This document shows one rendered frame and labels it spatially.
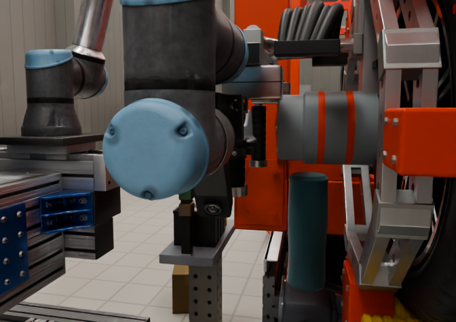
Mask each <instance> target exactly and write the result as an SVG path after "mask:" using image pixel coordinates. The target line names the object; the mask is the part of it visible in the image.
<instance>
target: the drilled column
mask: <svg viewBox="0 0 456 322"><path fill-rule="evenodd" d="M189 322H222V253H221V255H220V256H219V258H218V260H217V261H216V264H215V265H214V267H203V266H189Z"/></svg>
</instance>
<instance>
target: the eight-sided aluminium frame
mask: <svg viewBox="0 0 456 322"><path fill-rule="evenodd" d="M399 2H400V7H401V10H402V15H403V18H404V23H405V26H406V28H399V26H398V21H397V17H396V13H395V9H394V4H393V0H370V4H371V9H372V13H373V21H374V25H375V33H376V38H377V49H378V67H379V80H380V82H379V117H378V136H377V172H376V189H375V194H374V199H373V202H372V195H371V183H370V176H369V174H370V170H369V165H341V177H342V185H343V209H344V221H345V226H344V241H345V250H346V251H348V254H349V259H350V262H351V265H352V268H353V271H354V274H355V284H356V285H358V288H359V290H366V291H382V292H391V293H396V292H397V291H398V289H399V288H402V281H403V279H404V278H405V276H406V274H407V272H408V270H409V268H410V266H411V264H412V263H413V260H414V259H415V256H416V255H417V252H418V251H419V249H420V247H421V245H422V243H423V241H424V240H428V237H429V233H430V228H431V223H432V217H433V213H434V208H435V205H434V202H433V201H432V192H433V179H434V177H427V176H409V186H408V190H400V189H396V187H397V173H396V172H395V171H393V170H392V169H390V168H389V167H387V166H386V165H384V164H383V157H382V152H383V135H384V124H383V119H384V116H385V110H386V109H388V108H400V92H401V81H413V108H437V100H438V74H439V72H440V70H441V68H442V58H441V50H440V35H439V28H438V27H435V26H434V23H433V20H432V17H431V14H430V11H429V8H428V4H427V1H426V0H399ZM355 4H358V0H352V3H351V9H350V18H351V22H350V29H349V38H352V36H353V26H354V6H355ZM355 68H356V61H355V62H352V61H348V60H347V65H346V66H345V70H344V71H343V90H342V92H344V91H358V75H359V71H355ZM352 177H359V180H360V195H361V203H362V218H363V224H355V218H354V200H353V190H352ZM390 238H393V239H395V240H394V243H393V245H392V248H391V250H390V252H389V255H388V254H387V252H386V248H387V245H388V243H389V241H390Z"/></svg>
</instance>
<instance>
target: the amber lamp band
mask: <svg viewBox="0 0 456 322"><path fill-rule="evenodd" d="M178 212H179V216H180V217H191V216H192V215H193V214H194V213H195V203H194V202H192V203H190V204H186V203H179V205H178Z"/></svg>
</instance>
